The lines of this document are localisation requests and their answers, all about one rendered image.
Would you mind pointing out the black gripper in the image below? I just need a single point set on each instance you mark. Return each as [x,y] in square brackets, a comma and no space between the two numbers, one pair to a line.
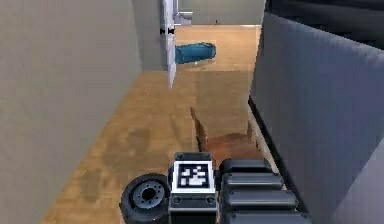
[146,196]

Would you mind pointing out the grey blue sofa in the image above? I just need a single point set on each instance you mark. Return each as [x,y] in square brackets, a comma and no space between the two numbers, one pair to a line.
[316,106]

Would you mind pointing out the blue cylinder cushion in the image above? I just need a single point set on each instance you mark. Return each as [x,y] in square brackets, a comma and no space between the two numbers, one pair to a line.
[195,52]

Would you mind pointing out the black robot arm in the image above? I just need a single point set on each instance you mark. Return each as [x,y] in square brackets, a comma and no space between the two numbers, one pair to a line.
[253,193]

